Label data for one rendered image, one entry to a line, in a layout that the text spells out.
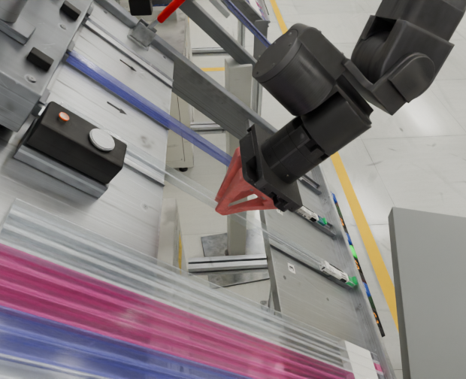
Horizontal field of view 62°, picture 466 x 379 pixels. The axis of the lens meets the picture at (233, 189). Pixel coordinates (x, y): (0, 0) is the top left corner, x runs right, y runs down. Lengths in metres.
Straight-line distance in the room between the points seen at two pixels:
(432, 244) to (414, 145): 1.38
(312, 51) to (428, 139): 2.02
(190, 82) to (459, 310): 0.66
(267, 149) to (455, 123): 2.20
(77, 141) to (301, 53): 0.21
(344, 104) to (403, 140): 1.93
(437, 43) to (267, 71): 0.16
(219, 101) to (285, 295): 0.39
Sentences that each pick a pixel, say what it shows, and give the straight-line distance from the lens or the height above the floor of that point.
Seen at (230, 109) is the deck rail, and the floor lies 0.87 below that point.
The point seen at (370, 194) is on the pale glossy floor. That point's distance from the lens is 1.92.
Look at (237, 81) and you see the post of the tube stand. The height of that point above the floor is 0.79.
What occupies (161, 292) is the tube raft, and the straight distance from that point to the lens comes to 0.36.
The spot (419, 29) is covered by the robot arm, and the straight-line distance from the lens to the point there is 0.40.
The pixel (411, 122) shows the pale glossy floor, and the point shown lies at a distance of 2.48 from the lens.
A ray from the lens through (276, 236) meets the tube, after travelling 0.54.
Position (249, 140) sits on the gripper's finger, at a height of 1.01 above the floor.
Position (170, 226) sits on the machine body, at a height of 0.62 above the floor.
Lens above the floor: 1.28
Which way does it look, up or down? 44 degrees down
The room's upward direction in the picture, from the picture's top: straight up
